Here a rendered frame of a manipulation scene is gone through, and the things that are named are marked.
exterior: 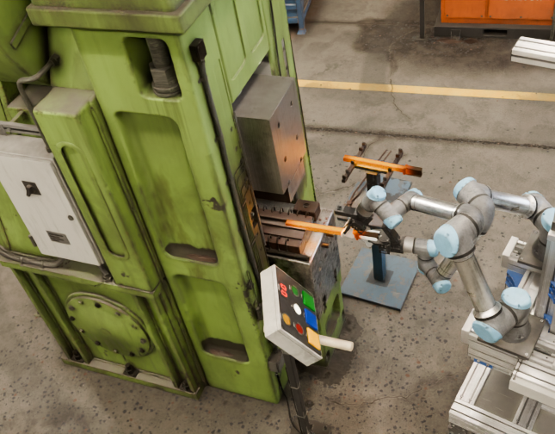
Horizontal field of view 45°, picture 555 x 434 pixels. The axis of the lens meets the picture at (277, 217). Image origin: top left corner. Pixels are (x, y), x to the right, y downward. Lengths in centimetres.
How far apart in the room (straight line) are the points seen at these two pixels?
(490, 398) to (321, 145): 253
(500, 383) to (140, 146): 212
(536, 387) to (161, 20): 206
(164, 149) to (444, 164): 281
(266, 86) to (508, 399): 193
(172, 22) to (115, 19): 21
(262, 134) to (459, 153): 268
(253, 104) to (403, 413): 189
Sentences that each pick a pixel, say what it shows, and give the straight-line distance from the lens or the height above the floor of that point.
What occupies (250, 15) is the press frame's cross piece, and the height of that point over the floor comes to 204.
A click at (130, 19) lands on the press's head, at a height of 235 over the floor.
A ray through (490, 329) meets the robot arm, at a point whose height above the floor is 103.
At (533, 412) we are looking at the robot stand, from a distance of 362.
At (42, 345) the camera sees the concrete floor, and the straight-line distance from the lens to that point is 461.
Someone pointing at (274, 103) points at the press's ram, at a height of 176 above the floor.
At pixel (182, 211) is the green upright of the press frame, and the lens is 295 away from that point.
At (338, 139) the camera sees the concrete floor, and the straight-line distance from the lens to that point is 538.
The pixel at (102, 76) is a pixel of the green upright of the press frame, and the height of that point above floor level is 208.
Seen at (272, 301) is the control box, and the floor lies 119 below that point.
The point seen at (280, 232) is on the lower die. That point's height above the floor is 99.
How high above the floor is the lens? 332
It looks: 44 degrees down
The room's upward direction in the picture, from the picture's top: 12 degrees counter-clockwise
